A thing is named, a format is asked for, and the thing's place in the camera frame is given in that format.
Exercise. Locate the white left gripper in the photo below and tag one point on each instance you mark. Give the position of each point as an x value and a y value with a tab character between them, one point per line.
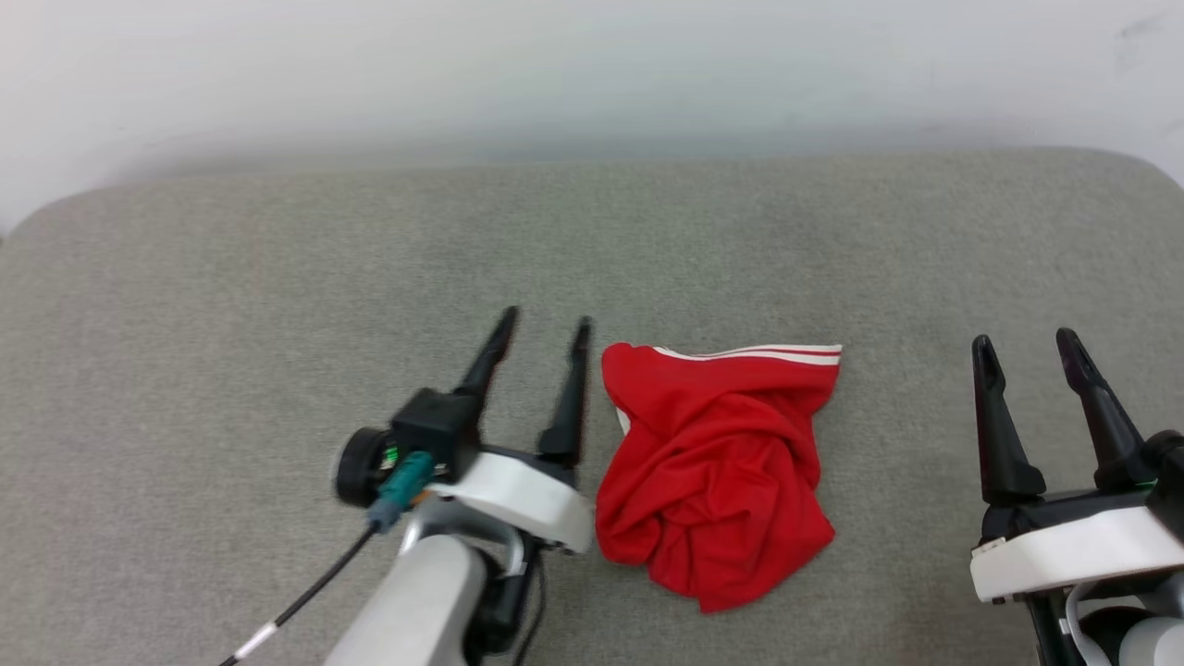
523	499

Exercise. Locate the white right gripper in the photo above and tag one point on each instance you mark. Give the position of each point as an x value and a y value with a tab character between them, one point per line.
1073	550

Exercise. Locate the red garment with white stripes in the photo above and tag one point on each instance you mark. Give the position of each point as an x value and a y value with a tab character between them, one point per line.
712	462

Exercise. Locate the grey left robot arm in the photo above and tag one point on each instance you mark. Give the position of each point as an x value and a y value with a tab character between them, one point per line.
416	601

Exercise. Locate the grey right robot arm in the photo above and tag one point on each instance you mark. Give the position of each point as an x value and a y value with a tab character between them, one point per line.
1147	643

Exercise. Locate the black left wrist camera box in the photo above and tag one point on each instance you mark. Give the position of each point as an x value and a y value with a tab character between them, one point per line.
435	427

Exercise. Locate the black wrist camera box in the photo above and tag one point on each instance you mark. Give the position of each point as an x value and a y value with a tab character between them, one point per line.
435	427
1170	472

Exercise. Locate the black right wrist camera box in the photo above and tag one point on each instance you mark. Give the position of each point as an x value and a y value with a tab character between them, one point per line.
1170	472

